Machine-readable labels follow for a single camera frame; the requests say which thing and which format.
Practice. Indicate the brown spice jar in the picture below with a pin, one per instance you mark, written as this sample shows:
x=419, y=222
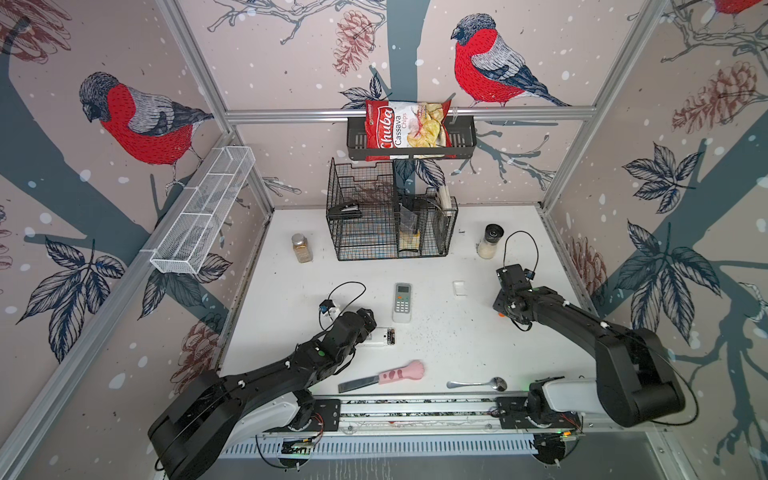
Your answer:
x=301, y=248

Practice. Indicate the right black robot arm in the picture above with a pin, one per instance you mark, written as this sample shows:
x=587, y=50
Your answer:
x=634, y=381

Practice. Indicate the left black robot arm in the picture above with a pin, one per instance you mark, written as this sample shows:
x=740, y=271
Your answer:
x=193, y=430

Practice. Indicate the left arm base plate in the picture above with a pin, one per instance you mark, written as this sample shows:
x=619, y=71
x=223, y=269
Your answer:
x=320, y=415

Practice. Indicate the black stapler in basket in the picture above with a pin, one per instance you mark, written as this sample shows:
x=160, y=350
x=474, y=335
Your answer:
x=346, y=211

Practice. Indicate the black lid shaker jar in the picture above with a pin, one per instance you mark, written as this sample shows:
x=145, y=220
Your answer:
x=487, y=247

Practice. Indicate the red cassava chips bag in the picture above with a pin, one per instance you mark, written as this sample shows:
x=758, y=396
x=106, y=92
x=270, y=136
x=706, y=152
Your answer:
x=404, y=125

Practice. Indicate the black wall shelf basket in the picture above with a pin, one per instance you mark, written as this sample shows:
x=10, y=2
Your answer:
x=461, y=137

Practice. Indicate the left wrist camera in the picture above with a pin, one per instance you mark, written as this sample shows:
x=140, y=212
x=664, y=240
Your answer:
x=328, y=308

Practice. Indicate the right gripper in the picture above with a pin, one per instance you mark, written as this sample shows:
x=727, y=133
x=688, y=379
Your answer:
x=496, y=302

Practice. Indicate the white battery cover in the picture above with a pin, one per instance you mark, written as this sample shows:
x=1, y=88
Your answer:
x=459, y=288

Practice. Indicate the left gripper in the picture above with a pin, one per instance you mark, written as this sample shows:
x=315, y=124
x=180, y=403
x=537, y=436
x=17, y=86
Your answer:
x=370, y=323

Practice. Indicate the metal spoon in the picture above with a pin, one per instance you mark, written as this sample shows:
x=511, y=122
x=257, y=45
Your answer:
x=497, y=384

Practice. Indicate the black wire basket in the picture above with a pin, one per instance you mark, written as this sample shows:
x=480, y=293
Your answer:
x=408, y=210

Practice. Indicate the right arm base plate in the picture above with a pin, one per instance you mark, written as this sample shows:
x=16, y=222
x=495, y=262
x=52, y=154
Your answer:
x=519, y=413

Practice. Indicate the pink handled knife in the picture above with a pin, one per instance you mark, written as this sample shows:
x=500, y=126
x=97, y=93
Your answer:
x=415, y=370

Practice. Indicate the white remote control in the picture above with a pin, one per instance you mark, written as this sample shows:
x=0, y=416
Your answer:
x=402, y=303
x=380, y=337

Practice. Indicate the white wire wall shelf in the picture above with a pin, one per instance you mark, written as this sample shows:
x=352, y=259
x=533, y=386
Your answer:
x=191, y=237

